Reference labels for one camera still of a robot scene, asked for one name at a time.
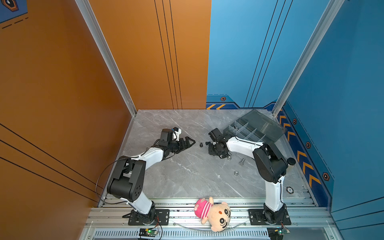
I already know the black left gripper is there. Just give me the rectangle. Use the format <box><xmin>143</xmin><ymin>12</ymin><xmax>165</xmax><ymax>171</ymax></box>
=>
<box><xmin>167</xmin><ymin>136</ymin><xmax>195</xmax><ymax>154</ymax></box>

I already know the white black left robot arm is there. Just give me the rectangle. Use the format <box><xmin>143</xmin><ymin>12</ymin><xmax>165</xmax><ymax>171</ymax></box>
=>
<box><xmin>107</xmin><ymin>137</ymin><xmax>196</xmax><ymax>225</ymax></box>

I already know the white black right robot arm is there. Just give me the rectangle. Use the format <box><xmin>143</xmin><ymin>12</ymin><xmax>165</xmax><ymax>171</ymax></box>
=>
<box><xmin>206</xmin><ymin>137</ymin><xmax>296</xmax><ymax>225</ymax></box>

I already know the silver bolt on table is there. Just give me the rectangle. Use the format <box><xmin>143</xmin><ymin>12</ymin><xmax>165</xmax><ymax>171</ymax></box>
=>
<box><xmin>239</xmin><ymin>159</ymin><xmax>246</xmax><ymax>166</ymax></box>

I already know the grey plastic organizer box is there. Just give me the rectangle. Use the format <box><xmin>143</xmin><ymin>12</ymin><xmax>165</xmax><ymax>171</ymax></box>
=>
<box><xmin>224</xmin><ymin>110</ymin><xmax>286</xmax><ymax>158</ymax></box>

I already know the pink plush doll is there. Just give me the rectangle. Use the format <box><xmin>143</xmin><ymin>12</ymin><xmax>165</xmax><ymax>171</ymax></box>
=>
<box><xmin>194</xmin><ymin>197</ymin><xmax>232</xmax><ymax>232</ymax></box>

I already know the black cap cylinder container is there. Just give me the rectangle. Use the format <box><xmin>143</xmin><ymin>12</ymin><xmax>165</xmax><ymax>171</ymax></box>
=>
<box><xmin>287</xmin><ymin>158</ymin><xmax>297</xmax><ymax>169</ymax></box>

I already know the right green circuit board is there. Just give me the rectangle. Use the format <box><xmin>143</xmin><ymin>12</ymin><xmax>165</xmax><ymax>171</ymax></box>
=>
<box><xmin>267</xmin><ymin>228</ymin><xmax>291</xmax><ymax>240</ymax></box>

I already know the green circuit board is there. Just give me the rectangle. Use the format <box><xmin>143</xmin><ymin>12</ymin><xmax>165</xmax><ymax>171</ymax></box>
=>
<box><xmin>267</xmin><ymin>228</ymin><xmax>291</xmax><ymax>240</ymax></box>
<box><xmin>139</xmin><ymin>229</ymin><xmax>159</xmax><ymax>239</ymax></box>

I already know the left green circuit board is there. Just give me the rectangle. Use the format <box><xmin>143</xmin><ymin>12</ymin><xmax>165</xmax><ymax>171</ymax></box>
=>
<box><xmin>139</xmin><ymin>229</ymin><xmax>159</xmax><ymax>239</ymax></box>

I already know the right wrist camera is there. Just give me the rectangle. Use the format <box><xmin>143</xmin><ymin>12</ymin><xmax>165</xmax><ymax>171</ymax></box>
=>
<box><xmin>209</xmin><ymin>128</ymin><xmax>223</xmax><ymax>142</ymax></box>

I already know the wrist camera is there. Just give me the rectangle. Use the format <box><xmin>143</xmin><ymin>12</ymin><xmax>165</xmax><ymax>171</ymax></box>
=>
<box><xmin>209</xmin><ymin>128</ymin><xmax>223</xmax><ymax>142</ymax></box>
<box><xmin>160</xmin><ymin>127</ymin><xmax>182</xmax><ymax>142</ymax></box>

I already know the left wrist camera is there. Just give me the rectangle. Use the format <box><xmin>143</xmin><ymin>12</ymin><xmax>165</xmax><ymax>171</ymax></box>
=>
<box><xmin>160</xmin><ymin>127</ymin><xmax>182</xmax><ymax>142</ymax></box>

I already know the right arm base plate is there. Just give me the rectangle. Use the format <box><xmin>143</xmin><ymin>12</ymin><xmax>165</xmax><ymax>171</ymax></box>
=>
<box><xmin>248</xmin><ymin>208</ymin><xmax>292</xmax><ymax>226</ymax></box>

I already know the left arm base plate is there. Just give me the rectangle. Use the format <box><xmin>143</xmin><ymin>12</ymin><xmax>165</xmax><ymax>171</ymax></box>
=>
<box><xmin>128</xmin><ymin>209</ymin><xmax>170</xmax><ymax>226</ymax></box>

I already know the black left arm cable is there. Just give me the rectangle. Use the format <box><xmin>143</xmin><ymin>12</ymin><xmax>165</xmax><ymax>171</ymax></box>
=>
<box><xmin>95</xmin><ymin>158</ymin><xmax>130</xmax><ymax>205</ymax></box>

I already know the aluminium rail frame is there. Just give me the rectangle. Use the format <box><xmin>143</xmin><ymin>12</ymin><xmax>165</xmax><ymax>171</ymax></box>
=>
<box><xmin>80</xmin><ymin>197</ymin><xmax>342</xmax><ymax>240</ymax></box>

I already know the aluminium corner post left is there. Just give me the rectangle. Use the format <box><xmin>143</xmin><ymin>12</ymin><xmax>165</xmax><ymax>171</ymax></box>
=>
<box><xmin>75</xmin><ymin>0</ymin><xmax>137</xmax><ymax>117</ymax></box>

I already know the aluminium corner post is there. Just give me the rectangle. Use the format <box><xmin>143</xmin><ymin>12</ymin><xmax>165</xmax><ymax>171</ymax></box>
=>
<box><xmin>272</xmin><ymin>0</ymin><xmax>345</xmax><ymax>118</ymax></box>
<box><xmin>75</xmin><ymin>0</ymin><xmax>137</xmax><ymax>117</ymax></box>

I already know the aluminium corner post right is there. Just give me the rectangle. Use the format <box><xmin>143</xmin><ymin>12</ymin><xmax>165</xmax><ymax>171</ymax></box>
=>
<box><xmin>272</xmin><ymin>0</ymin><xmax>345</xmax><ymax>118</ymax></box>

